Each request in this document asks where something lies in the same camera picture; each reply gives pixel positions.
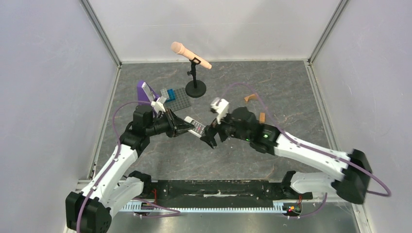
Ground purple holder stand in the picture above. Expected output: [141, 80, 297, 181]
[137, 81, 160, 105]

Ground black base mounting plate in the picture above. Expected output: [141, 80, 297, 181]
[139, 180, 313, 208]

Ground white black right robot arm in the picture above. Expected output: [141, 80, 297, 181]
[200, 107, 372, 204]

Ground pink microphone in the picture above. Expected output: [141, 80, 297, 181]
[171, 42, 212, 69]

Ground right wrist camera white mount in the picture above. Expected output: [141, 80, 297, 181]
[210, 97, 230, 125]

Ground white remote control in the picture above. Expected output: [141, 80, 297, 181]
[184, 116, 205, 138]

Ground grey lego brick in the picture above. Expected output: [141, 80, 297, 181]
[160, 88, 170, 100]

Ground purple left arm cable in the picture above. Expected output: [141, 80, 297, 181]
[75, 100, 182, 233]

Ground grey lego baseplate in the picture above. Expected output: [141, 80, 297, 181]
[164, 87, 191, 112]

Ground black microphone stand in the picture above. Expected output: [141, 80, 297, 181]
[185, 57, 206, 98]

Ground white cable duct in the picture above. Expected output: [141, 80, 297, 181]
[120, 201, 287, 214]

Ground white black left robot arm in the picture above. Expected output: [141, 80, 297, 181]
[65, 104, 194, 233]

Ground blue lego brick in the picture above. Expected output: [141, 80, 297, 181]
[166, 89, 176, 102]

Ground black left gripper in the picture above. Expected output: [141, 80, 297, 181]
[146, 108, 194, 138]

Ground small wooden block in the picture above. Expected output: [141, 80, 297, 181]
[244, 94, 258, 103]
[259, 112, 266, 123]

